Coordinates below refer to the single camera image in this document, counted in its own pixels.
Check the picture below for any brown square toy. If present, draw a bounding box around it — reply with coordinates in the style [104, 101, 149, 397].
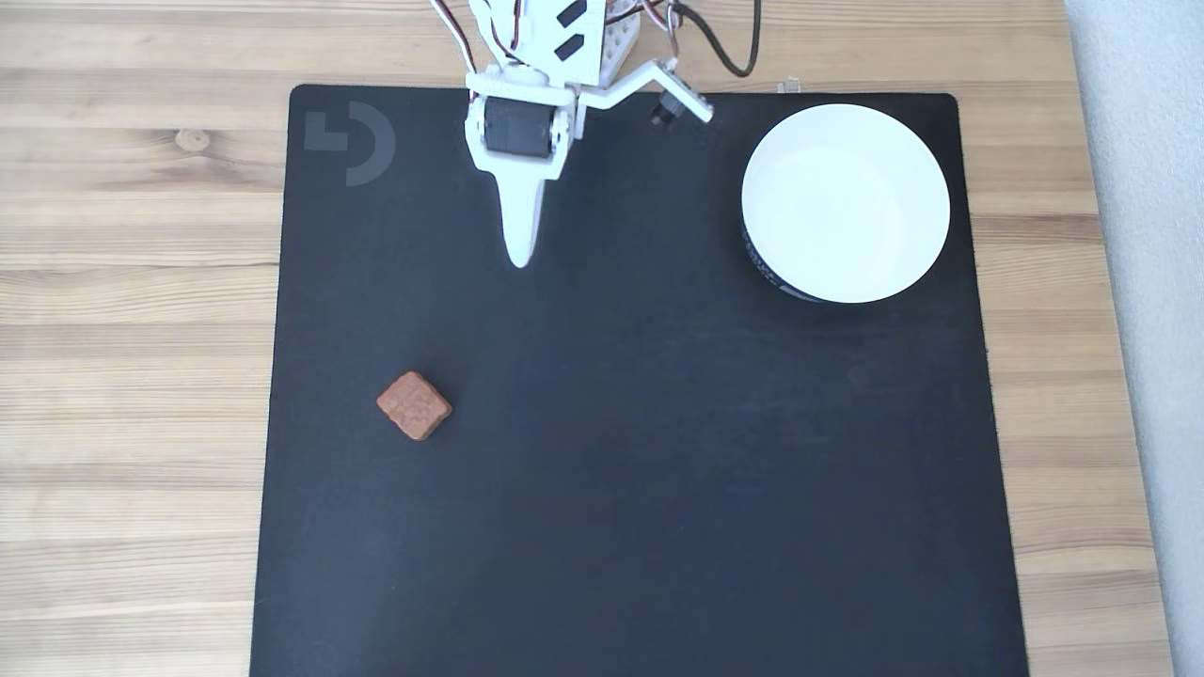
[376, 370, 453, 442]

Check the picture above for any white round plate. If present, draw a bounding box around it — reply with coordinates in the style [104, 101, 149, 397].
[740, 103, 952, 305]

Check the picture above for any black desk mat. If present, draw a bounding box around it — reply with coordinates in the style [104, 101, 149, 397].
[249, 84, 1030, 677]

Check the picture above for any red white black servo cable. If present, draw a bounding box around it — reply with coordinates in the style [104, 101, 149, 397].
[429, 0, 483, 78]

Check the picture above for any camera board on white bracket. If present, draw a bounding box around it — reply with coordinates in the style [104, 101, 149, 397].
[576, 57, 715, 132]

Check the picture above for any black camera cable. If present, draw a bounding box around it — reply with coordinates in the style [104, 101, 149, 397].
[672, 0, 762, 79]

